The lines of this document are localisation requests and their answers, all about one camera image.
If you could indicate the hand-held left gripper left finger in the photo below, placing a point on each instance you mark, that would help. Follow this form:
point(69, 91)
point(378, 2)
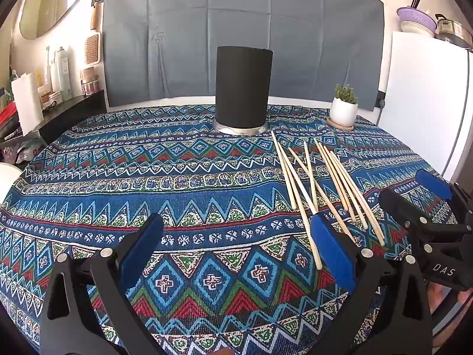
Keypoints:
point(142, 251)

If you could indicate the blue patterned tablecloth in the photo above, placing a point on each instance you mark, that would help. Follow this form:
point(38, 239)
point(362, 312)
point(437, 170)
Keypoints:
point(184, 192)

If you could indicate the black side shelf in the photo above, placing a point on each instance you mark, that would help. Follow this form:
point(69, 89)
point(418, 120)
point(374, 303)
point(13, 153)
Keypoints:
point(74, 112)

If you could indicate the white paper bag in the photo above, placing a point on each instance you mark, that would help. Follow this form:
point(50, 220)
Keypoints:
point(26, 103)

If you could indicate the metal pot with lid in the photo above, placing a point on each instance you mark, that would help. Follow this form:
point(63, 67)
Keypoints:
point(452, 31)

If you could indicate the black wall plug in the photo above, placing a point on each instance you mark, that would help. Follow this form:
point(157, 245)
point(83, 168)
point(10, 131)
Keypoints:
point(380, 100)

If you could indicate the pile of wooden chopsticks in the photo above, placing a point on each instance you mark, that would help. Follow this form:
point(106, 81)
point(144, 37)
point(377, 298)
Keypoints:
point(339, 181)

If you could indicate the person's right forearm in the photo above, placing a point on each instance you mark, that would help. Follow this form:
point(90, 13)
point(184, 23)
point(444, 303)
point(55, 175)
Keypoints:
point(443, 303)

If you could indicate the wooden hairbrush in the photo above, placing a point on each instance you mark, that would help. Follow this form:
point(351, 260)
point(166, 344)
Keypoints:
point(92, 48)

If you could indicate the black cylindrical utensil holder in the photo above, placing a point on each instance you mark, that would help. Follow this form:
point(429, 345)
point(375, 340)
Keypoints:
point(242, 88)

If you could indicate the small succulent in white pot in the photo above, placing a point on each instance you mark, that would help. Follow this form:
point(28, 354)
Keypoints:
point(343, 109)

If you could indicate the black chopsticks in colander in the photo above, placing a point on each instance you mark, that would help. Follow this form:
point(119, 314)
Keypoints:
point(416, 0)

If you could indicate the oval wall mirror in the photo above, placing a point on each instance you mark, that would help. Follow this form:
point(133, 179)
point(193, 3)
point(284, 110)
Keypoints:
point(44, 7)

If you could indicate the round wooden coaster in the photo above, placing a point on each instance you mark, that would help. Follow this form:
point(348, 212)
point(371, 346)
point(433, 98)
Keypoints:
point(333, 125)

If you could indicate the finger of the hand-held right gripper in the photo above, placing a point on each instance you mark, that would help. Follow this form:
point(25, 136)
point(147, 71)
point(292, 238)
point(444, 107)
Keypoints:
point(401, 207)
point(434, 184)

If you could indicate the blue-grey backdrop cloth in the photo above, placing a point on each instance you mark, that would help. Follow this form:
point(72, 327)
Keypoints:
point(184, 26)

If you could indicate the white spray bottle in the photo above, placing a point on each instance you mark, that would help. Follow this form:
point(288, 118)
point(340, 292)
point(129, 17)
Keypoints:
point(63, 74)

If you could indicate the white bowl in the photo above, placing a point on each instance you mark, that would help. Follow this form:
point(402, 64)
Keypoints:
point(415, 29)

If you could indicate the white refrigerator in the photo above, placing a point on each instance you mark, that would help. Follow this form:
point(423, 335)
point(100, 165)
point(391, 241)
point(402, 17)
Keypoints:
point(417, 100)

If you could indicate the purple colander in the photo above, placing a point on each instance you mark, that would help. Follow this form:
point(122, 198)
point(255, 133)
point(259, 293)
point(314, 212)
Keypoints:
point(417, 16)

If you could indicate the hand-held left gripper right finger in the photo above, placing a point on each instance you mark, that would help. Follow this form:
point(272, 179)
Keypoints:
point(332, 251)

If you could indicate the pink jar with beige lid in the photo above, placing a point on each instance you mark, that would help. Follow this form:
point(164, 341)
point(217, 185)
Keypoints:
point(90, 81)

